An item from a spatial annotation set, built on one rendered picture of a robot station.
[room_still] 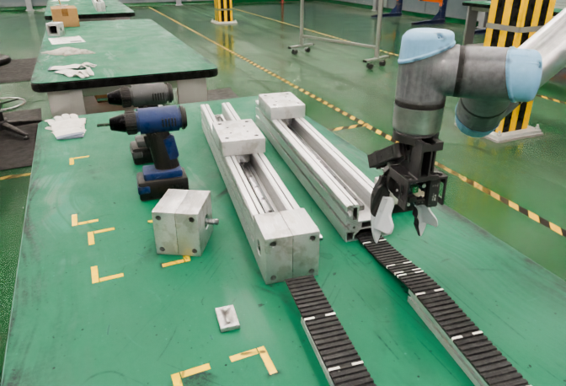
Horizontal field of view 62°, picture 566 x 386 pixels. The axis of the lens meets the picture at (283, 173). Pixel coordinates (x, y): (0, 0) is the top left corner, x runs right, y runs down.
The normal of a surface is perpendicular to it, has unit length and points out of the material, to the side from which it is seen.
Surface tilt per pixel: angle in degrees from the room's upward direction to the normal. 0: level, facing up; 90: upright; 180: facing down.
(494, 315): 0
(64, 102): 90
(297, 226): 0
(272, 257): 90
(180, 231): 90
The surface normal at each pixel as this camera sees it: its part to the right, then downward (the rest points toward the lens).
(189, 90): 0.39, 0.38
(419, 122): -0.18, 0.41
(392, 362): 0.00, -0.91
